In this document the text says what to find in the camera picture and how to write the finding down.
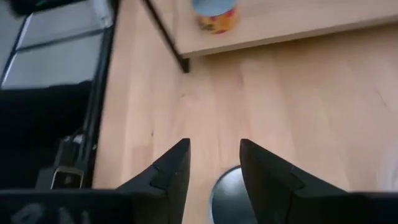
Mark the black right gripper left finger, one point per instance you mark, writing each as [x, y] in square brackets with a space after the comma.
[155, 193]

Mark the mixed yellow can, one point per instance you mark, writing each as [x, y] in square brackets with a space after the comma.
[217, 23]

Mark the red and white can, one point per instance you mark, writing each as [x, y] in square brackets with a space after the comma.
[228, 199]

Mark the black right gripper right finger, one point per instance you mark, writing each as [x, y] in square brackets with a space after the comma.
[273, 193]

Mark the wooden shelf black metal frame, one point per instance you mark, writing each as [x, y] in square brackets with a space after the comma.
[280, 31]

